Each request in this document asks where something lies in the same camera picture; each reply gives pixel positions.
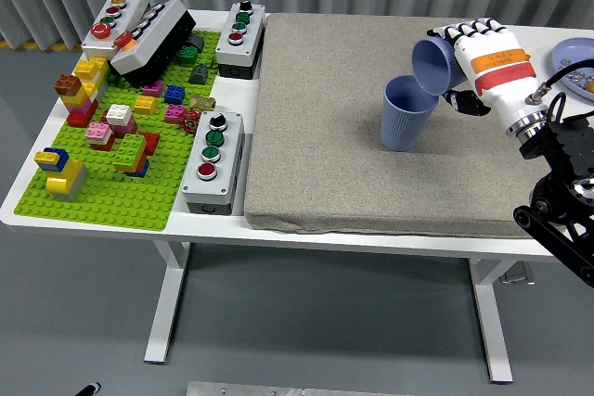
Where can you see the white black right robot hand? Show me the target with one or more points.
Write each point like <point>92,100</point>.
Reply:
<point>501,71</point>

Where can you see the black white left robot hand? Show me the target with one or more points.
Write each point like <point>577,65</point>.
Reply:
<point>88,389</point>

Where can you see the blue ribbed plastic cup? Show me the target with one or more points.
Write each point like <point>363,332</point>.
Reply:
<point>401,129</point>
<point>431,67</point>

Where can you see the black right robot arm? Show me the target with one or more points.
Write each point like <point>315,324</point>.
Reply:
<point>566,169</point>

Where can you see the blue plastic plate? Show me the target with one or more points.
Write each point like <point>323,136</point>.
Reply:
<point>575,49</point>

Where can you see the white table leg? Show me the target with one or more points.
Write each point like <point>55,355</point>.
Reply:
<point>164,303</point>
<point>492,322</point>

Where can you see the grey-brown fabric mat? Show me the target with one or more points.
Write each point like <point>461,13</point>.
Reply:
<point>325,136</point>

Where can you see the green brick baseplate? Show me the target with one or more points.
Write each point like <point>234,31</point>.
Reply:
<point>102,201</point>

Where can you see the blue yellow grey brick stack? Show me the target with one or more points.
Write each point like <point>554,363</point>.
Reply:
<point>65,178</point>

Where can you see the green orange blue brick stack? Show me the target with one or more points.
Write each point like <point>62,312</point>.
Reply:
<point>130,150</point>

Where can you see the grey three-button control box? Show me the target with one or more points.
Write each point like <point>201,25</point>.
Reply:
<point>250,41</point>

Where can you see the grey four-button control box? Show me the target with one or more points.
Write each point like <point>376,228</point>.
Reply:
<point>227,155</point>

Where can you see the brass valve red handwheel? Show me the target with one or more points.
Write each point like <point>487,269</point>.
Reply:
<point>190,122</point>

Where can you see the brown yellow red brick stack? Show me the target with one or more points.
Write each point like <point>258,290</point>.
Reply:
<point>76,101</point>

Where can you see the magenta toy brick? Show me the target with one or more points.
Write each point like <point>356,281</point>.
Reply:
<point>153,89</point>
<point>175,113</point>

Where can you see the yellow toy brick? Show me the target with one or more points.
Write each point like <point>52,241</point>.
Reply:
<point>145,105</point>

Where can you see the dark grey sloped brick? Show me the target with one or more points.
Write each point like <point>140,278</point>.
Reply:
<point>198,75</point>

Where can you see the blue toy brick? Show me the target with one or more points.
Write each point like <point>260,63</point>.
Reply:
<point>175,94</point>

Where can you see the green toy brick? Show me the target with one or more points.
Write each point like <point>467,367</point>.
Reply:
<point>188,55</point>

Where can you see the yellow white brick stack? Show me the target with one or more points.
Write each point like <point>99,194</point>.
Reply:
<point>90,69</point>

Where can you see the white five-button control box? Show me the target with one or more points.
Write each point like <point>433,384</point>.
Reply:
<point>99,41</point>

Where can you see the yellow black floor tape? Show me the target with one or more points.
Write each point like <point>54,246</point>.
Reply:
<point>28,45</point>

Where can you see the white black tilted button box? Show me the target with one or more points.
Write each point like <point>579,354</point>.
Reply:
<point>151,43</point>

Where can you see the grey table control bracket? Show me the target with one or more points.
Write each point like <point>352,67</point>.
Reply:
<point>520,274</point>

